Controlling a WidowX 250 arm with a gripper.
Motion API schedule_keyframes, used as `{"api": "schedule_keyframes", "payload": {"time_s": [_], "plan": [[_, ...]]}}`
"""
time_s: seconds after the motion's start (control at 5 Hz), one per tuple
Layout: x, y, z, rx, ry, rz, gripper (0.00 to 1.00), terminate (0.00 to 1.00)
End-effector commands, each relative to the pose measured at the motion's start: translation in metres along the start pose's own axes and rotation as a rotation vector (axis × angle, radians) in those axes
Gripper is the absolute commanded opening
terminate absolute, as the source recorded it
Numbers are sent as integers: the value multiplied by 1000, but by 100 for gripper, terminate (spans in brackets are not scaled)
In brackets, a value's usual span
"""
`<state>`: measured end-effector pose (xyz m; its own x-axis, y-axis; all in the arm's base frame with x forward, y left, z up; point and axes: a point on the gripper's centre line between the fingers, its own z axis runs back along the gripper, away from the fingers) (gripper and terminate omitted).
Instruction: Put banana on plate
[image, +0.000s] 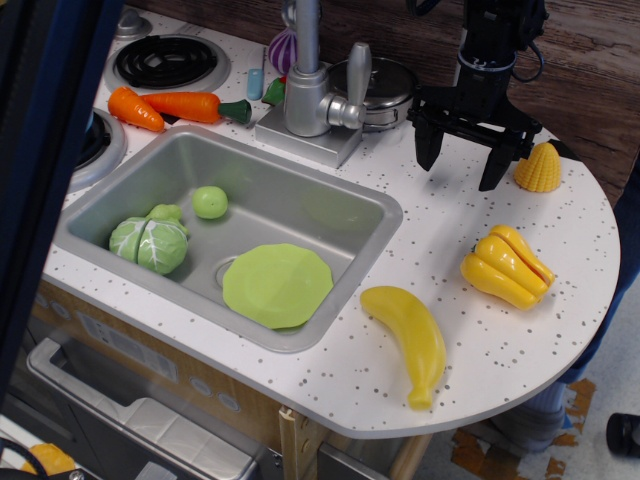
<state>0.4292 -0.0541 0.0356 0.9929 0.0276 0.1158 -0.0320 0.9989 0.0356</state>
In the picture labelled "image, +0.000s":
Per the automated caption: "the silver toy faucet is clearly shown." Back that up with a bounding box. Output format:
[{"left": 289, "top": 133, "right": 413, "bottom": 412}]
[{"left": 255, "top": 0, "right": 372, "bottom": 168}]

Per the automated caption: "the green toy plate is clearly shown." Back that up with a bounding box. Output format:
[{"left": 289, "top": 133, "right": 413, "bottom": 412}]
[{"left": 223, "top": 243, "right": 334, "bottom": 330}]

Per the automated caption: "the grey stove knob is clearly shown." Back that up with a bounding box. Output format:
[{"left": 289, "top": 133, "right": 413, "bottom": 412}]
[{"left": 115, "top": 8, "right": 152, "bottom": 40}]

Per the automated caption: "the grey toy sink basin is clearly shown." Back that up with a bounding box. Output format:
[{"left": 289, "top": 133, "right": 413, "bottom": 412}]
[{"left": 54, "top": 126, "right": 403, "bottom": 352}]

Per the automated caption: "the black stove burner rear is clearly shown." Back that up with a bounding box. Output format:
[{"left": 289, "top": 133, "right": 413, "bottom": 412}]
[{"left": 104, "top": 35, "right": 231, "bottom": 94}]

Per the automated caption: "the black stove burner front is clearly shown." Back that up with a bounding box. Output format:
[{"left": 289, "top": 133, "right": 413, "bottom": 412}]
[{"left": 67, "top": 108, "right": 127, "bottom": 194}]

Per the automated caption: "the long orange toy carrot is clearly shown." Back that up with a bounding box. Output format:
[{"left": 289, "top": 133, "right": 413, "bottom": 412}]
[{"left": 142, "top": 92, "right": 252, "bottom": 124}]

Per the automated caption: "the short orange toy carrot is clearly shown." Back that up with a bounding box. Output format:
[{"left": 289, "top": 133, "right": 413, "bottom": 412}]
[{"left": 107, "top": 86, "right": 165, "bottom": 133}]

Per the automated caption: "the black stove burner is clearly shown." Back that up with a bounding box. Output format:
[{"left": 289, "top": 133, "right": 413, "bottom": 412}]
[
  {"left": 104, "top": 35, "right": 231, "bottom": 94},
  {"left": 67, "top": 108, "right": 127, "bottom": 194}
]

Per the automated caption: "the silver toy pot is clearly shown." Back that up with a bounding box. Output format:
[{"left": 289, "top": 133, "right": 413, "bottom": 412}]
[{"left": 328, "top": 57, "right": 418, "bottom": 131}]

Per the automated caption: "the yellow toy banana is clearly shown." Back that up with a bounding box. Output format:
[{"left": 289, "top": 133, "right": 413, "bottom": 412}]
[{"left": 360, "top": 286, "right": 447, "bottom": 410}]

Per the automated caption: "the purple toy onion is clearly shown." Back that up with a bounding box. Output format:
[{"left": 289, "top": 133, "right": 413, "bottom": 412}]
[{"left": 267, "top": 27, "right": 298, "bottom": 75}]

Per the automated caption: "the small green toy ball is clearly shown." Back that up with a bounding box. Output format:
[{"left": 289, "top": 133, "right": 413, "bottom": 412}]
[{"left": 191, "top": 186, "right": 228, "bottom": 220}]

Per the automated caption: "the red green toy pepper piece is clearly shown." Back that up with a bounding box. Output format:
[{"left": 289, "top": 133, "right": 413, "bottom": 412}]
[{"left": 261, "top": 76, "right": 287, "bottom": 106}]

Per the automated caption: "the yellow toy corn piece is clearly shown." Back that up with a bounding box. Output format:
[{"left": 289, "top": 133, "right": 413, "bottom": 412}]
[{"left": 514, "top": 142, "right": 562, "bottom": 193}]

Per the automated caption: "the green toy cabbage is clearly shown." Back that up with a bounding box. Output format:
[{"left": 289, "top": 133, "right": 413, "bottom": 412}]
[{"left": 109, "top": 204, "right": 189, "bottom": 275}]

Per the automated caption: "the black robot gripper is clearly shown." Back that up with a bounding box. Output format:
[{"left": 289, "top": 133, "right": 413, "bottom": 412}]
[{"left": 408, "top": 58, "right": 541, "bottom": 191}]

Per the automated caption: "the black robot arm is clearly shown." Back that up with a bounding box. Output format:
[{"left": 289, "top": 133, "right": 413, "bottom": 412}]
[{"left": 408, "top": 1, "right": 548, "bottom": 191}]

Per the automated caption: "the yellow toy bell pepper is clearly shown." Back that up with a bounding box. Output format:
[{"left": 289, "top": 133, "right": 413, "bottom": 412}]
[{"left": 460, "top": 224, "right": 555, "bottom": 311}]

